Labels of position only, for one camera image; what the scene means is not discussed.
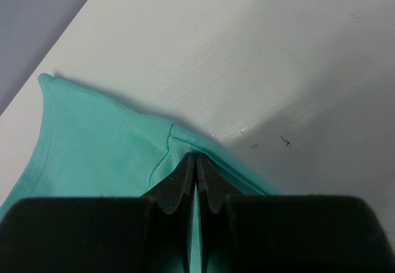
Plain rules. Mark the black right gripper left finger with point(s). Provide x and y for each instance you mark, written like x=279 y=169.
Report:
x=150 y=233

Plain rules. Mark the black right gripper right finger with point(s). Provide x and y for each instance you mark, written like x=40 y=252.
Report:
x=272 y=233

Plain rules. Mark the light green t shirt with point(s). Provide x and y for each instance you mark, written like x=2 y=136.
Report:
x=91 y=146

